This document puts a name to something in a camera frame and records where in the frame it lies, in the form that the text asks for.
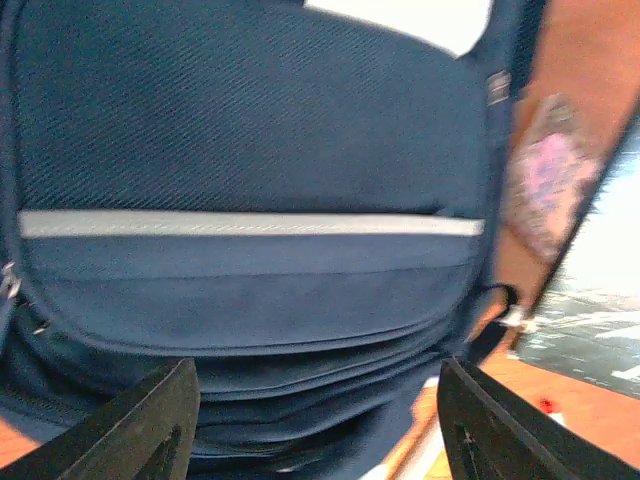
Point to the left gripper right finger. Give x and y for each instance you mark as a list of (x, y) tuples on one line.
[(489, 432)]

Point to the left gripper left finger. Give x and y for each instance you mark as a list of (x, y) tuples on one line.
[(146, 432)]

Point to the dark blue Wuthering Heights book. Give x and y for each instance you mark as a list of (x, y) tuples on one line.
[(584, 320)]

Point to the navy blue backpack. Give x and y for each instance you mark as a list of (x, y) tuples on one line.
[(304, 204)]

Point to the pink shakespeare book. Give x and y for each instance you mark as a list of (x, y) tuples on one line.
[(552, 169)]

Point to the red marker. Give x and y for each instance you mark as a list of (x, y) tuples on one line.
[(552, 410)]

